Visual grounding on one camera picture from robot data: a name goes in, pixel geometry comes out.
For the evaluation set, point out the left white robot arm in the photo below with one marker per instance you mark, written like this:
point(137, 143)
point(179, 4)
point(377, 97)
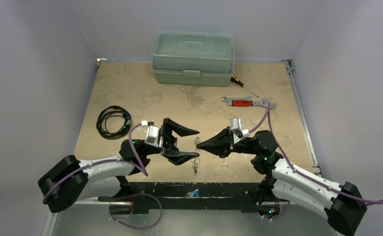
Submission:
point(70, 179)

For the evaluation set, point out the black yellow screwdriver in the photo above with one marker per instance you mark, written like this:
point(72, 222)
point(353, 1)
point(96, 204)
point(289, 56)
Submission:
point(235, 80)

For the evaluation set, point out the silver open-end wrench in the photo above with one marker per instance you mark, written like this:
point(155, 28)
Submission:
point(237, 98)

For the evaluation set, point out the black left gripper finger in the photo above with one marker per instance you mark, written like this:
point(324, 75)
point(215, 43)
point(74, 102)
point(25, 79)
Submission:
point(178, 157)
point(169, 126)

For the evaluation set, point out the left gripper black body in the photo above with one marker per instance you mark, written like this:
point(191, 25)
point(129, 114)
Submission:
point(169, 141)

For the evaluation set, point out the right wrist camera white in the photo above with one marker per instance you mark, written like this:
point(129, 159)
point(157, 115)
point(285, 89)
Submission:
point(237, 128)

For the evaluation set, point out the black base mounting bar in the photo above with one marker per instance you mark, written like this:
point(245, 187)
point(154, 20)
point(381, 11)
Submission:
point(247, 197)

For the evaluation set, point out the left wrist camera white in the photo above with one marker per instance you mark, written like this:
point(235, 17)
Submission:
point(152, 134)

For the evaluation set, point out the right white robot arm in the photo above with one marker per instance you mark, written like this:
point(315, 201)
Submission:
point(338, 204)

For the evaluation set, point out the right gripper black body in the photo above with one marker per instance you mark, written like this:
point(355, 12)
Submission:
point(229, 143)

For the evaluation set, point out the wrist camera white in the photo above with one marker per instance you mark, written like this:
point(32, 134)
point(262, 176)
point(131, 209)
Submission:
point(152, 134)
point(237, 128)

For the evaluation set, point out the red handled adjustable wrench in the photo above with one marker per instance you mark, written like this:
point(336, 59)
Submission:
point(247, 103)

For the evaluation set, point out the green plastic toolbox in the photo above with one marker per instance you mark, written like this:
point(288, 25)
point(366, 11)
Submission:
point(193, 58)

